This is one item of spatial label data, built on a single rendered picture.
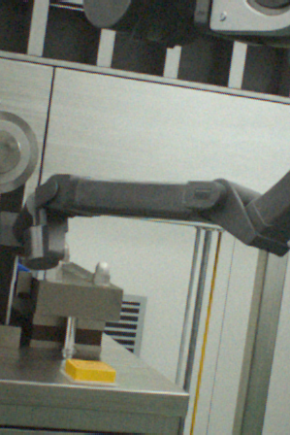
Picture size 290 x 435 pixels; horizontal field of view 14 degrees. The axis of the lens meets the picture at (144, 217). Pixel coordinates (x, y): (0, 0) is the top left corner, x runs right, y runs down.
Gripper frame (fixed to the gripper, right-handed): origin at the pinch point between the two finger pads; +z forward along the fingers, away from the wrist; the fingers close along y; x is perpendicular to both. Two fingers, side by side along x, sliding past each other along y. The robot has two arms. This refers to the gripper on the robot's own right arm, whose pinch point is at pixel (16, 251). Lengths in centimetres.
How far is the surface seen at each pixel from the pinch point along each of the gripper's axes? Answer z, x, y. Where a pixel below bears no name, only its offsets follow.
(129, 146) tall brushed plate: 15.2, 35.0, 28.3
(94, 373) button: -16.4, -27.9, 9.5
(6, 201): 8.1, 14.3, -0.2
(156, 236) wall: 233, 124, 117
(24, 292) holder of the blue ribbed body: 3.1, -6.7, 2.5
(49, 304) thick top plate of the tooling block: -0.4, -9.9, 6.3
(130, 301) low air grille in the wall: 247, 98, 109
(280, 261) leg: 40, 24, 75
